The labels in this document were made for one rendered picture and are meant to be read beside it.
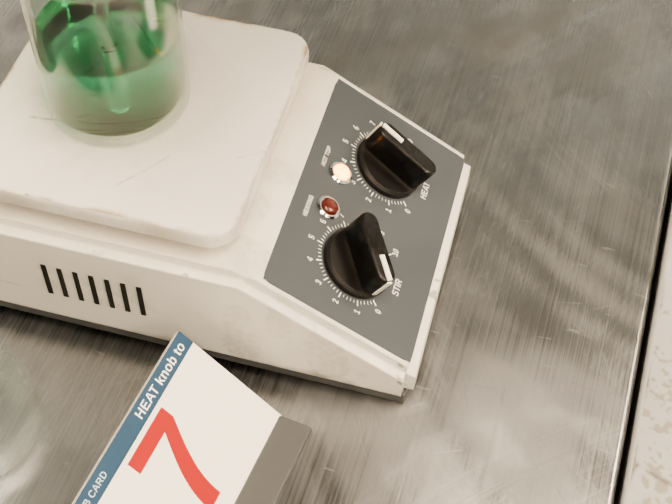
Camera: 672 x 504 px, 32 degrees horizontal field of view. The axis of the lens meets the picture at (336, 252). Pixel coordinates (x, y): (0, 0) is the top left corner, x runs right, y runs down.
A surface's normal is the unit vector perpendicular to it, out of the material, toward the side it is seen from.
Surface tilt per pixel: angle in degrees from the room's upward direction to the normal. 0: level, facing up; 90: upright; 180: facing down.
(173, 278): 90
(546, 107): 0
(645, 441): 0
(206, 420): 40
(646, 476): 0
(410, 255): 30
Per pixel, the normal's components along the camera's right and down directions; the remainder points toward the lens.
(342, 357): -0.26, 0.77
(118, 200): 0.02, -0.60
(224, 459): 0.61, -0.25
